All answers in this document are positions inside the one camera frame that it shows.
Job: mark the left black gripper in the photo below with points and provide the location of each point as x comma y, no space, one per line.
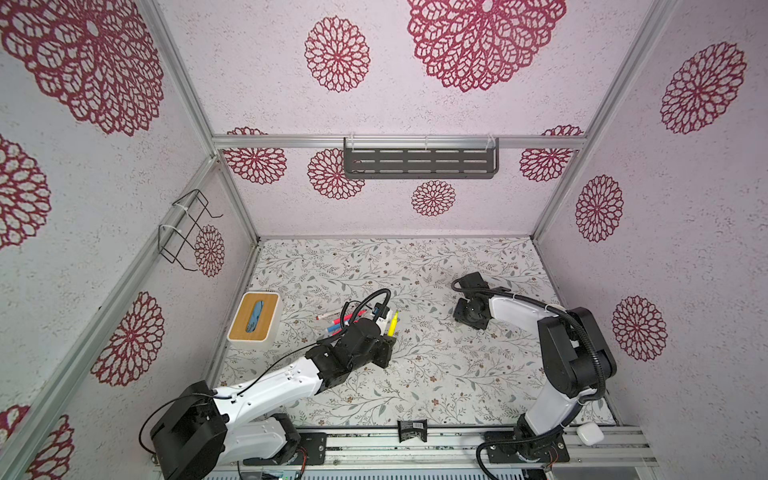
385,347

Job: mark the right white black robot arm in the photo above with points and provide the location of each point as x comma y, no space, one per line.
576,359

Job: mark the yellow highlighter pen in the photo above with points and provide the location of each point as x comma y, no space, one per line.
393,324

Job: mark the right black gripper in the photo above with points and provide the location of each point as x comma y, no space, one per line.
457,315

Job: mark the white marker pen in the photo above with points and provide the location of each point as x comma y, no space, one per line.
329,316

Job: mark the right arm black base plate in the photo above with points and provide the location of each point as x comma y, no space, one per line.
528,450

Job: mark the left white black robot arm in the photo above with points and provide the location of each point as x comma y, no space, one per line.
204,427

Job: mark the dark grey wall shelf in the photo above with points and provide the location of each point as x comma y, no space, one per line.
425,163

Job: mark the white small puck device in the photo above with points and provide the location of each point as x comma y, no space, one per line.
590,434

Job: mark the small black clip bracket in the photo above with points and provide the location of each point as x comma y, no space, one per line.
412,429

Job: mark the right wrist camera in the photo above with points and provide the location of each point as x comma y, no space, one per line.
472,282

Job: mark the wooden lid tissue box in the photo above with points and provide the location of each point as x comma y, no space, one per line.
256,322

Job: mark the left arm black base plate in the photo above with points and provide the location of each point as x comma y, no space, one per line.
308,450

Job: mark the black wire wall rack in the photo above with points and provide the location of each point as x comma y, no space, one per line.
193,242

